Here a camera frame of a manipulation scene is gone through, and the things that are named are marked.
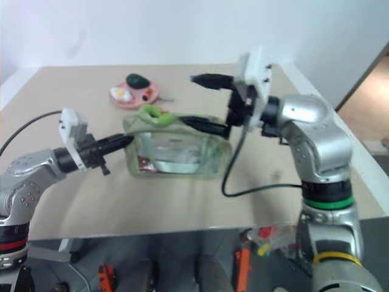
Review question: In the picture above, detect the green clear-sided zip pouch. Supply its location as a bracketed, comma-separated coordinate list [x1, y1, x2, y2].
[121, 111, 233, 179]

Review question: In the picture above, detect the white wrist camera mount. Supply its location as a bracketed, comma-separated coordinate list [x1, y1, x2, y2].
[58, 107, 89, 173]
[234, 44, 274, 132]

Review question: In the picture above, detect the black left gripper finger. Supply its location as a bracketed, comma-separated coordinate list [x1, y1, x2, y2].
[102, 141, 133, 155]
[97, 134, 135, 148]

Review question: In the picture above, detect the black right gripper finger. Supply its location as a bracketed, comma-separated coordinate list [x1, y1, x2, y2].
[181, 115, 232, 141]
[190, 72, 235, 91]

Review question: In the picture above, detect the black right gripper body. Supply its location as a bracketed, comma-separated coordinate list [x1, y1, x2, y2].
[225, 81, 256, 130]

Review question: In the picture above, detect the toy fried egg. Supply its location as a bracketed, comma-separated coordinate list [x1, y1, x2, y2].
[110, 86, 133, 102]

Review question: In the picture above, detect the dark green toy avocado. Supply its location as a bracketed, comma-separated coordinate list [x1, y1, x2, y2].
[126, 73, 150, 89]

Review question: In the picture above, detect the clear bag of colourful items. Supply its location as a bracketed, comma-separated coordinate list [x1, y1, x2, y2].
[242, 224, 302, 260]

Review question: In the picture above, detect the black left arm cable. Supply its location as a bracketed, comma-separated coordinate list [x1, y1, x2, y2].
[0, 110, 63, 154]

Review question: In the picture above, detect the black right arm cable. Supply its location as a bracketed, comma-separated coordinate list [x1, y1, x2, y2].
[221, 120, 305, 197]

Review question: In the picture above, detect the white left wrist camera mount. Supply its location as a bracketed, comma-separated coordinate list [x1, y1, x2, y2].
[58, 107, 89, 173]

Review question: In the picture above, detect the pink round plate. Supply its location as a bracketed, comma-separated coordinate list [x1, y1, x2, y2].
[108, 80, 162, 110]

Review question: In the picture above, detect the orange tool under table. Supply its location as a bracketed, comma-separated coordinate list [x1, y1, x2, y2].
[234, 246, 253, 292]

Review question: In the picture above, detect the orange and black clamp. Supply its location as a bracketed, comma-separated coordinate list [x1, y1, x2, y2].
[96, 262, 115, 292]

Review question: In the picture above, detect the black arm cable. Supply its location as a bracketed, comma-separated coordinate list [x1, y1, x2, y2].
[221, 120, 305, 197]
[0, 110, 63, 154]

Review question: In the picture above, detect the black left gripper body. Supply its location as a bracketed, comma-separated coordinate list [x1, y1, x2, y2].
[78, 133, 111, 177]

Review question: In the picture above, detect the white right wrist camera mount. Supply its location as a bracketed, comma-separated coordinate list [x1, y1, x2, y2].
[234, 44, 274, 132]

